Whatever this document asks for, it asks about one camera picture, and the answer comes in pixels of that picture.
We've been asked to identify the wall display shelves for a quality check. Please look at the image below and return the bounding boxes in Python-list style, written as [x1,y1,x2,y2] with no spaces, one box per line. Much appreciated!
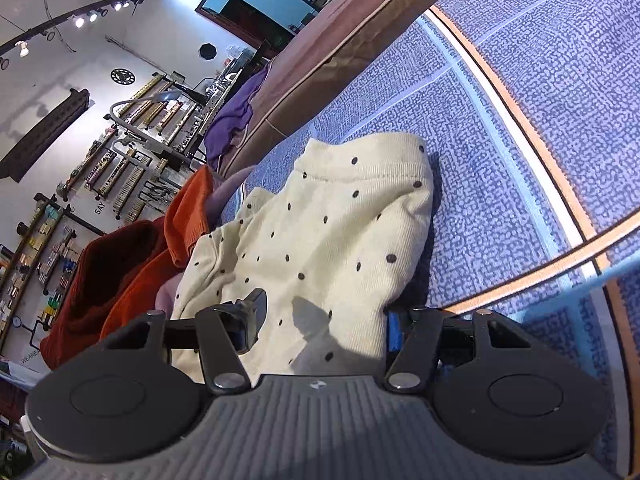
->
[1,73,198,370]

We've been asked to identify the blue plaid bed sheet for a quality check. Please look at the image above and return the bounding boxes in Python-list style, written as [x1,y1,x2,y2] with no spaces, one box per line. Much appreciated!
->
[219,0,640,476]

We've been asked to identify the pink knit garment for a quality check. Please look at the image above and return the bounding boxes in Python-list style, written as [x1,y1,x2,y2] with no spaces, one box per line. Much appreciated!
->
[155,166,254,318]

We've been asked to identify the cream polka dot garment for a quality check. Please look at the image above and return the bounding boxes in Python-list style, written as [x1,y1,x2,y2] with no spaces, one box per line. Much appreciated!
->
[172,132,433,380]

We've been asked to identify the black wall clock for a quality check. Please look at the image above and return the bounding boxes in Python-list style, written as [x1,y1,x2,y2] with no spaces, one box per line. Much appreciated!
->
[110,67,136,86]

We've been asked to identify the mauve bed with brown base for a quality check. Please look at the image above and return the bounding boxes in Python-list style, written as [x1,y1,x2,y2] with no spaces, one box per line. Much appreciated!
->
[213,0,438,177]

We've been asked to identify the purple cloth on bed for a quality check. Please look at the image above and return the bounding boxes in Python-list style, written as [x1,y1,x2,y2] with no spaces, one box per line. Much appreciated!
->
[204,64,270,168]

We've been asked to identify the dark red knit sweater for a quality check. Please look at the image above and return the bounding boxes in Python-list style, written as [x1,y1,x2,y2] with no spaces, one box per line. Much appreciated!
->
[39,218,165,370]

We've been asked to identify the orange knit garment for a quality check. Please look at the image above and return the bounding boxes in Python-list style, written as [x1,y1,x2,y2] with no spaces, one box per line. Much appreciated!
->
[100,166,215,339]

